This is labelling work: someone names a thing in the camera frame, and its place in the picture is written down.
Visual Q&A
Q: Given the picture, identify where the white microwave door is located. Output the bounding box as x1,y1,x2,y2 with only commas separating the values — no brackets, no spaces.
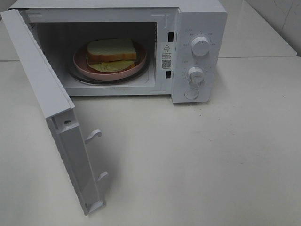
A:
1,9,109,215

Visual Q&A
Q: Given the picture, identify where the round white door button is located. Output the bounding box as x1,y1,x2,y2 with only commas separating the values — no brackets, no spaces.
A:
184,89,199,100

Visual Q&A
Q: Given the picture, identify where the pink round plate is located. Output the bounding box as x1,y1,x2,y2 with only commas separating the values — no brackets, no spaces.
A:
73,42,149,82

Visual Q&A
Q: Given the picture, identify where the white warning label sticker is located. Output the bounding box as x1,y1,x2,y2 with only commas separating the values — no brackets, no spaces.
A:
159,42,174,70

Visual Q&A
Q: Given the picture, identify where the white microwave knob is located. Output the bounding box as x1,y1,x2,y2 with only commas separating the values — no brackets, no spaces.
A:
190,35,211,57
187,66,204,84

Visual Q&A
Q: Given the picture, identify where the upper white microwave knob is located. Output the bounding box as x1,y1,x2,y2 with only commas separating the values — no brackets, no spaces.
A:
190,35,211,57

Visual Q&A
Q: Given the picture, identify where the lower white microwave knob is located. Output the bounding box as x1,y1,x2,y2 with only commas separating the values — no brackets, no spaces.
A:
187,66,204,84

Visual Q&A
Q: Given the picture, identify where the sandwich with white bread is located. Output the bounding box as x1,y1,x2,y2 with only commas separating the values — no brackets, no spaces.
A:
86,38,137,73

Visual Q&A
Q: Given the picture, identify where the white microwave oven body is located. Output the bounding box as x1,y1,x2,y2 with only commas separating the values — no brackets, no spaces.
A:
1,0,227,103

